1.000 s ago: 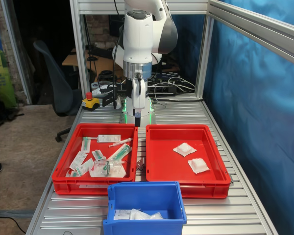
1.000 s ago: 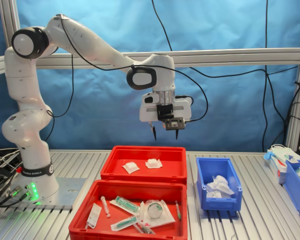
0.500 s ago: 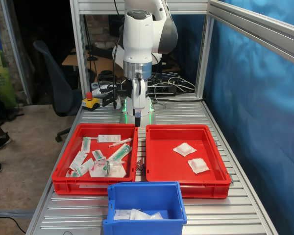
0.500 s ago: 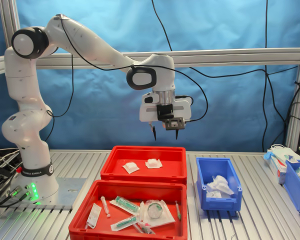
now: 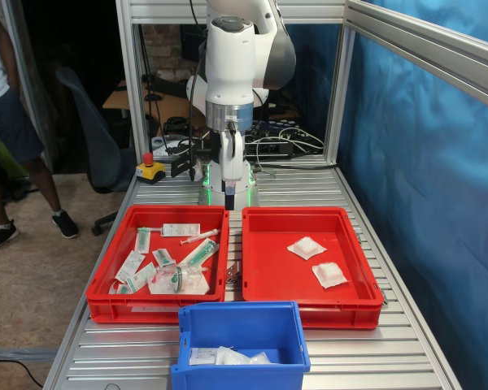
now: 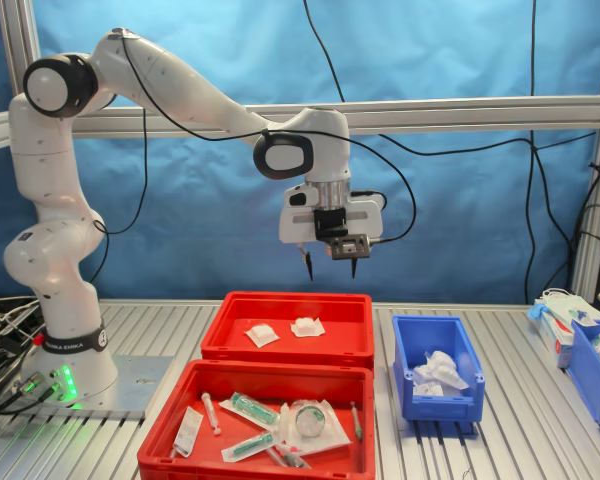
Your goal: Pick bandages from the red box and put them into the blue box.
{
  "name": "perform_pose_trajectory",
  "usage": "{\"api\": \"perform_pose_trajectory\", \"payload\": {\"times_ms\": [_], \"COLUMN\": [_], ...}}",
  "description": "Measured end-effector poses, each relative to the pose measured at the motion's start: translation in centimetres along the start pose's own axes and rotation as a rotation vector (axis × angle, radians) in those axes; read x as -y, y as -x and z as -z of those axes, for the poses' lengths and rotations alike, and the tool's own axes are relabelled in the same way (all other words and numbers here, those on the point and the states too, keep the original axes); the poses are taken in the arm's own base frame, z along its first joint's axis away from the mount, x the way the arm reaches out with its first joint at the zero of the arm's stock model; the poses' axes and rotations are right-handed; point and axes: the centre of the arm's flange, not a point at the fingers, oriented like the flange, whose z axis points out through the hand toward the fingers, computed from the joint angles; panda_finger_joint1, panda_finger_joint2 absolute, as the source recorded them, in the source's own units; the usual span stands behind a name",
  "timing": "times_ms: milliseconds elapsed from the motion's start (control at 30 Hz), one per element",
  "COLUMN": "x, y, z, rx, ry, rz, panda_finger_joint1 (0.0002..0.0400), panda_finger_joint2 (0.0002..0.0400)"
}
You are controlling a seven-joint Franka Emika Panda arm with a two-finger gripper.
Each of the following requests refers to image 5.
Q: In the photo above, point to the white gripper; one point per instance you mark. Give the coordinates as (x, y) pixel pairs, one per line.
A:
(233, 162)

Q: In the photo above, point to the white bandage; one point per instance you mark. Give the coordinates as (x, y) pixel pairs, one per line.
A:
(305, 247)
(328, 274)

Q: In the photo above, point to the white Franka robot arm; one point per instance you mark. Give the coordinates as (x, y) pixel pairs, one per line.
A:
(227, 61)

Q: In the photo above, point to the red box with bandages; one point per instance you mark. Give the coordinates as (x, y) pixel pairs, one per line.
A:
(268, 268)

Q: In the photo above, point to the red box with syringes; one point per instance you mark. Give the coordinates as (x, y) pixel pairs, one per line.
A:
(110, 313)

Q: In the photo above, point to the clear thin syringe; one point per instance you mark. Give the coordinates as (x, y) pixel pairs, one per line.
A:
(201, 236)

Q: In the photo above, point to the white flat rectangular packet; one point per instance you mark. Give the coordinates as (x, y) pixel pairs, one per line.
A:
(181, 230)

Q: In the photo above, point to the large packaged green syringe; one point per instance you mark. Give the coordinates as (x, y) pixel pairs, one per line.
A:
(201, 252)

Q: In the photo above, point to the black power strip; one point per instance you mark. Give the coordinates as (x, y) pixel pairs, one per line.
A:
(276, 149)

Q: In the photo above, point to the yellow emergency stop button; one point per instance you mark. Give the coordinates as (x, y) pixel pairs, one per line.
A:
(150, 170)

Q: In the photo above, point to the small green needle packet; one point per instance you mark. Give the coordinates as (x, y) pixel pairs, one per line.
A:
(162, 256)

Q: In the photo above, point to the large clear plastic pouch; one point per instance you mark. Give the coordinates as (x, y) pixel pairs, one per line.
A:
(187, 284)

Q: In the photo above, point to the packaged green plunger syringe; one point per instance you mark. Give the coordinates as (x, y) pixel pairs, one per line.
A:
(142, 240)

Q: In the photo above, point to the white labelled packet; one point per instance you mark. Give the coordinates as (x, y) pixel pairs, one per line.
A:
(129, 266)
(141, 277)

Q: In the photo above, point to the blue storage bin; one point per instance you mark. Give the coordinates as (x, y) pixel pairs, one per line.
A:
(236, 325)

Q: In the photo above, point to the dark grey office chair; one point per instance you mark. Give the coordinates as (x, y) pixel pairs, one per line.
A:
(101, 154)

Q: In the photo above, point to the small green cap packet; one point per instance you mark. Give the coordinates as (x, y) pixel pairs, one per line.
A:
(120, 288)

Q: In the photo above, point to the wooden desk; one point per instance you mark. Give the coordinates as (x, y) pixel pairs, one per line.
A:
(116, 101)

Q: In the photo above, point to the clear wrapped bandage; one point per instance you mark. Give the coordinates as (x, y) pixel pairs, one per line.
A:
(238, 357)

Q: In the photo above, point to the white printed paper packet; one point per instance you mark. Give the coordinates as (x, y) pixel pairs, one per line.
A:
(201, 356)

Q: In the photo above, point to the blue curtain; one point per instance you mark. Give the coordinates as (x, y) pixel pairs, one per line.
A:
(431, 203)

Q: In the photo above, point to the black backpack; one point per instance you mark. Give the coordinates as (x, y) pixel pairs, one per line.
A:
(18, 189)

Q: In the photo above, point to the green printed banner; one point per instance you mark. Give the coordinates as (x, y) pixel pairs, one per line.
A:
(12, 164)

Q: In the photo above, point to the person in white shirt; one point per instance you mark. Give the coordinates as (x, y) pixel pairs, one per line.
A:
(4, 122)

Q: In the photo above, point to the grey metal floor bar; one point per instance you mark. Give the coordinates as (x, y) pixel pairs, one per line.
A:
(20, 354)

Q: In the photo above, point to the metal corner bracket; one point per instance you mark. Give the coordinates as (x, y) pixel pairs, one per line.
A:
(233, 274)

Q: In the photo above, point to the aluminium profile frame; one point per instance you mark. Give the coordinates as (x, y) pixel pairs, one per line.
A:
(131, 81)

